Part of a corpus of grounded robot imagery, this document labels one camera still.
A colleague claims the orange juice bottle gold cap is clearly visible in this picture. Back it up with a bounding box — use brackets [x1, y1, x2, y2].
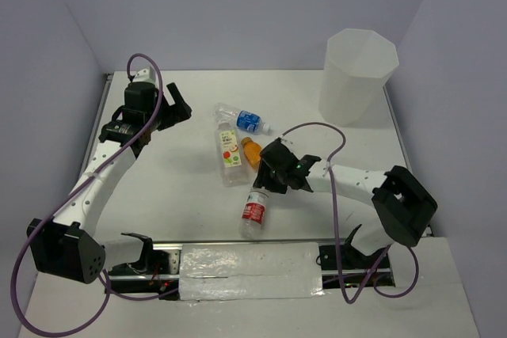
[241, 137, 262, 171]

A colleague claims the red cap water bottle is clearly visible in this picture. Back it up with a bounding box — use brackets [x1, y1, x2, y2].
[239, 188, 269, 240]

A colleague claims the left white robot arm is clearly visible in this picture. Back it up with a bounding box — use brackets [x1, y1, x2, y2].
[27, 81, 192, 284]

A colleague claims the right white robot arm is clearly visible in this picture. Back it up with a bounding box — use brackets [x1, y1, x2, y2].
[254, 138, 437, 268]

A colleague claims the white plastic bin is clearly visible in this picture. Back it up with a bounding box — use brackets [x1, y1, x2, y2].
[318, 28, 399, 127]

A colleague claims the apple juice clear bottle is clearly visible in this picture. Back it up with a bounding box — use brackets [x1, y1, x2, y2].
[215, 120, 249, 187]

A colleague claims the blue label clear bottle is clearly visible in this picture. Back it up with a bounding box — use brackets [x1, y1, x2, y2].
[214, 103, 271, 135]

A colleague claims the silver tape sheet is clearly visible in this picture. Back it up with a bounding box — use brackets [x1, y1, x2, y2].
[178, 242, 324, 301]

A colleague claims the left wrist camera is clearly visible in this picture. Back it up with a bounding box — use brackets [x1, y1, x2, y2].
[132, 66, 157, 85]

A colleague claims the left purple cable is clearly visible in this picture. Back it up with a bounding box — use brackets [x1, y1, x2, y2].
[10, 52, 164, 334]

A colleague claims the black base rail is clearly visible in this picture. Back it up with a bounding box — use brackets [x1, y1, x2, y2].
[103, 237, 396, 300]

